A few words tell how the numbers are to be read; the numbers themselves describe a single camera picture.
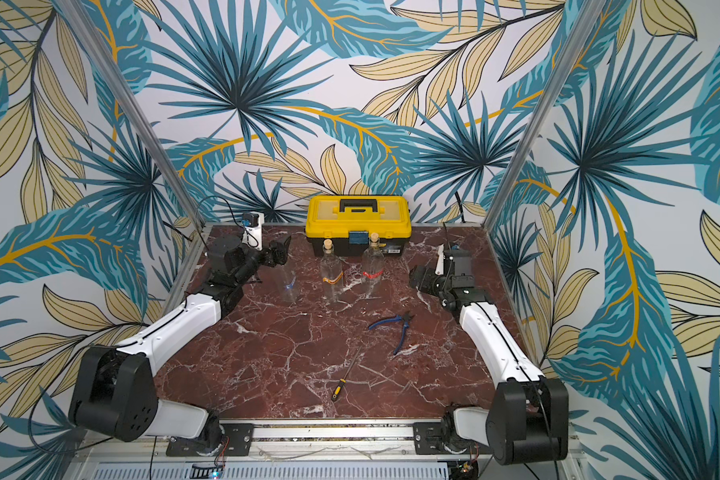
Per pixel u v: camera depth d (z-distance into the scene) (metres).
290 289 0.93
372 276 0.91
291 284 0.92
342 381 0.82
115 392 0.41
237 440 0.73
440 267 0.76
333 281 0.88
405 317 0.94
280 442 0.75
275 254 0.75
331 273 0.86
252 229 0.69
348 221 0.98
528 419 0.40
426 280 0.75
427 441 0.74
